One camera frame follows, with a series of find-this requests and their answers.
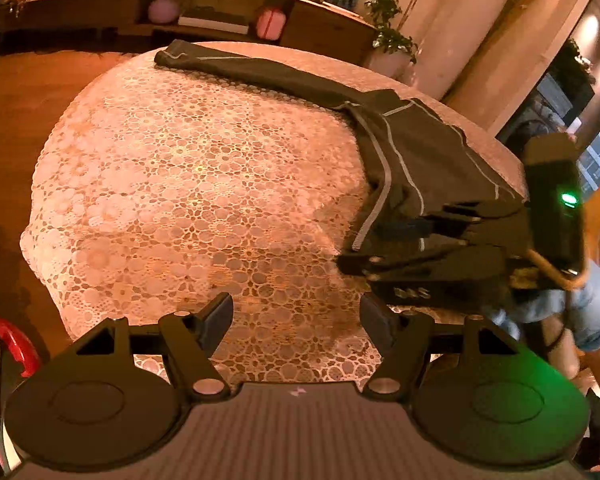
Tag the denim shorts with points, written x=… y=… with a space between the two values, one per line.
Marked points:
x=597 y=305

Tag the person's leg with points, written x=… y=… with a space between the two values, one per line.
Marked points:
x=597 y=372

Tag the tall green potted plant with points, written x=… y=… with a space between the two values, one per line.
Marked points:
x=390 y=15

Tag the person's right hand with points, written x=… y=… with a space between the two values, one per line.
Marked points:
x=530 y=312

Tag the cream curtain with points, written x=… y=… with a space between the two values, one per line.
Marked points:
x=460 y=10

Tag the white flat book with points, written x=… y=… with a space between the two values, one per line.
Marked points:
x=212 y=22

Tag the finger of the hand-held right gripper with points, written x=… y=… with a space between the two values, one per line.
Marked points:
x=420 y=264
x=480 y=209

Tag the pink box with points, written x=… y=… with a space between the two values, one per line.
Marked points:
x=270 y=22

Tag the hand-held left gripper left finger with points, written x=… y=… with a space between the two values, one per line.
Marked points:
x=220 y=317

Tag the white plant pot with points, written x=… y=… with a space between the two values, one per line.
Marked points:
x=387 y=62

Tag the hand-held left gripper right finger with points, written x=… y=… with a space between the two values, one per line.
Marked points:
x=375 y=317

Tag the dark appliance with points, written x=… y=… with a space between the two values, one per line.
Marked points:
x=545 y=105

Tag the lavender kettlebell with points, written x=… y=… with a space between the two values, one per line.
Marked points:
x=162 y=7

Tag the lace tablecloth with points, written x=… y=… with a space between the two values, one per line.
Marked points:
x=180 y=185

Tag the wooden television cabinet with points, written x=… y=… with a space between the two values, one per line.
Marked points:
x=325 y=30

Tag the dark pants with light stripes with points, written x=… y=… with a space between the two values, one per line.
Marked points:
x=405 y=160

